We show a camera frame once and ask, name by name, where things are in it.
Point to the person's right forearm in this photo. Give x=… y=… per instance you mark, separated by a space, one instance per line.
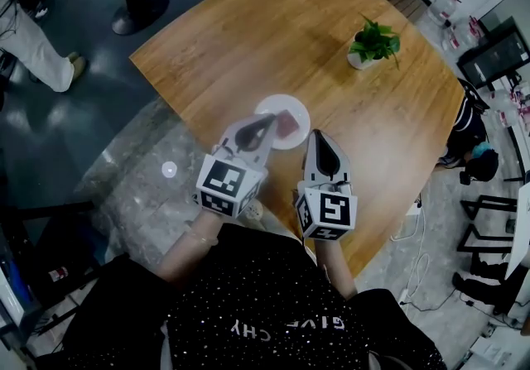
x=333 y=269

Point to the person's beige trousers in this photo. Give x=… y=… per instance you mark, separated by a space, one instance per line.
x=281 y=227

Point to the clear plastic jar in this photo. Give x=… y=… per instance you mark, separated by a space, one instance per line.
x=503 y=109

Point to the white box device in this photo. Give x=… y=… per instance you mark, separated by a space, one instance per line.
x=497 y=349

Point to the black desk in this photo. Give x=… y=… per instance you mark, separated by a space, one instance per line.
x=49 y=244

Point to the blue cloth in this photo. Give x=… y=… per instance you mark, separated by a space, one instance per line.
x=14 y=281

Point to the white desk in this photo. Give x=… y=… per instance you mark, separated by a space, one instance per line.
x=521 y=232

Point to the person's right white clog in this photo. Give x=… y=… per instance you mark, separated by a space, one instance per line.
x=253 y=210

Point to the small red object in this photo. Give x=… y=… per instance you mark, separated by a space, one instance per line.
x=286 y=125

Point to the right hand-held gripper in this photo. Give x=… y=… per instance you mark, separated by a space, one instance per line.
x=331 y=211

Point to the white round plate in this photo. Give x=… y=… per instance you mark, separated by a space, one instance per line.
x=290 y=103

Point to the person's black speckled shirt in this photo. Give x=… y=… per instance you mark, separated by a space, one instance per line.
x=248 y=310

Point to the black metal frame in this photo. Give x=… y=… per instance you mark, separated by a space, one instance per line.
x=470 y=232

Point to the bottle with red label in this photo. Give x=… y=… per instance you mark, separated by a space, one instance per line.
x=58 y=274

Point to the black monitor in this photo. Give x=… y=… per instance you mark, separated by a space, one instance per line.
x=492 y=54

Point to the green plant in white pot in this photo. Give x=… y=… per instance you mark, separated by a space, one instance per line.
x=372 y=45

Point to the person's left forearm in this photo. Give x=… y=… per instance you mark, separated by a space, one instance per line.
x=190 y=252

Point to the wooden table with white legs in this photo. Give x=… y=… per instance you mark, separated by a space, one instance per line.
x=269 y=29

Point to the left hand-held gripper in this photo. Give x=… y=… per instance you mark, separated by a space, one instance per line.
x=223 y=186

